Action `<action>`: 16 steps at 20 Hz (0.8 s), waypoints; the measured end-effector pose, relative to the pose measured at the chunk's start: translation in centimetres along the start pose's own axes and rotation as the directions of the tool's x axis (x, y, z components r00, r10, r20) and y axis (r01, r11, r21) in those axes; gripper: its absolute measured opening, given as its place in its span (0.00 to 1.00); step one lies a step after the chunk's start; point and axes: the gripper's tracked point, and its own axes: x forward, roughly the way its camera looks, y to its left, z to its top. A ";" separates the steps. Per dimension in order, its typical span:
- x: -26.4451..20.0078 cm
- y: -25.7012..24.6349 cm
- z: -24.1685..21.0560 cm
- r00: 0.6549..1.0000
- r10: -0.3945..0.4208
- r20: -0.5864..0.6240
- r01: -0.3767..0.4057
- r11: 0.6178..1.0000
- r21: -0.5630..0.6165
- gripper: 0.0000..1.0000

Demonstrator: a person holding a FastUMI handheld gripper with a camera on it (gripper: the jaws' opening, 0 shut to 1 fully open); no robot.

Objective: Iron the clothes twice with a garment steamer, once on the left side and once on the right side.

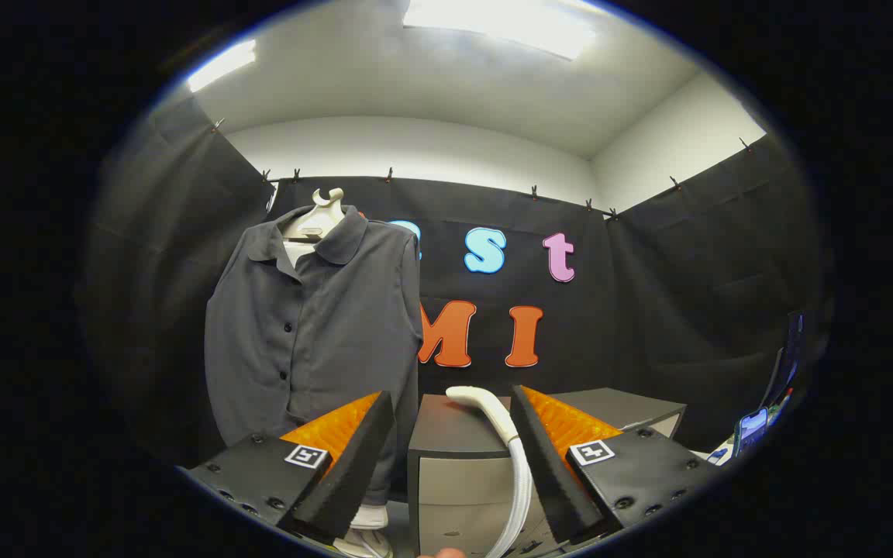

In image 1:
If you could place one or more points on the grey drawer cabinet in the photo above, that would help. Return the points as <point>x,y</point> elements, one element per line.
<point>458,488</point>

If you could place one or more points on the row of black clips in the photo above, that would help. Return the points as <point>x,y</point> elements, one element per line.
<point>389,174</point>

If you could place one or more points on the grey button shirt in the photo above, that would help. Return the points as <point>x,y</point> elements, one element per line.
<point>338,325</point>

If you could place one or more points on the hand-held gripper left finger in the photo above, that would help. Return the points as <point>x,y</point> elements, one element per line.
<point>353,473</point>

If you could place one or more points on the black backdrop cloth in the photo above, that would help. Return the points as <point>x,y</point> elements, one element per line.
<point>648,310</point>

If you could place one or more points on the white shoe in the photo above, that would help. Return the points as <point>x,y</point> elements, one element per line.
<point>369,518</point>
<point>365,546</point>

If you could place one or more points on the smartphone with lit screen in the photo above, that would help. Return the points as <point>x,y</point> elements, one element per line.
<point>753,428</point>

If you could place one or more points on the white garment steamer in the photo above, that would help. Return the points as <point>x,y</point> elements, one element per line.
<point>485,407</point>

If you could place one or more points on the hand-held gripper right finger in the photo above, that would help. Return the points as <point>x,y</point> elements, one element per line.
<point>543,465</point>

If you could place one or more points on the small ceiling light panel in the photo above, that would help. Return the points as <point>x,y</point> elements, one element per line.
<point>222,66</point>

